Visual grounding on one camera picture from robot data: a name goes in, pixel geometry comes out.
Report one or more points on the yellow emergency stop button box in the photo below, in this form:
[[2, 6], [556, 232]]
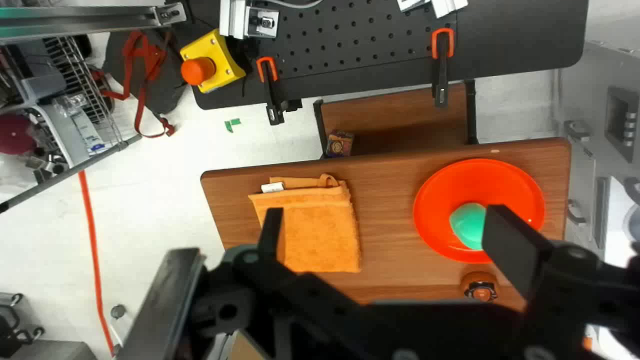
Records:
[[220, 59]]

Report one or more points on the grey appliance panel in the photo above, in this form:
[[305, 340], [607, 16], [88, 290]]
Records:
[[601, 147]]

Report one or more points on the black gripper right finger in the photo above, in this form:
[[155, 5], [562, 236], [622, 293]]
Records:
[[516, 251]]

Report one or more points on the orange folded towel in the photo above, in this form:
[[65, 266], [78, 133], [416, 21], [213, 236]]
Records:
[[321, 222]]

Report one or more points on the orange round plate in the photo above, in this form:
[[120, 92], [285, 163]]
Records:
[[466, 182]]

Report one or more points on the orange black bar clamp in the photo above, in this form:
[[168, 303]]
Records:
[[440, 67], [269, 81]]

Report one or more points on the silver aluminium extrusion rail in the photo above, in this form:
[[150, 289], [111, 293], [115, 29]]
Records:
[[80, 16]]

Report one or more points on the black perforated base board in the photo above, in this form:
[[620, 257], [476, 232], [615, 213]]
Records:
[[372, 40]]

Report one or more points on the small brown cup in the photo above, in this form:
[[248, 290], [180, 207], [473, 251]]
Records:
[[478, 289]]

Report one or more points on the maroon round object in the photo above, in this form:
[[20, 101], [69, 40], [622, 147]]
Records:
[[16, 133]]

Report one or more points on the green plushy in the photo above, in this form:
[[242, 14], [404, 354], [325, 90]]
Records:
[[466, 225]]

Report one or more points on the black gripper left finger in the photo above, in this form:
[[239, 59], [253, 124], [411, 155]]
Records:
[[270, 232]]

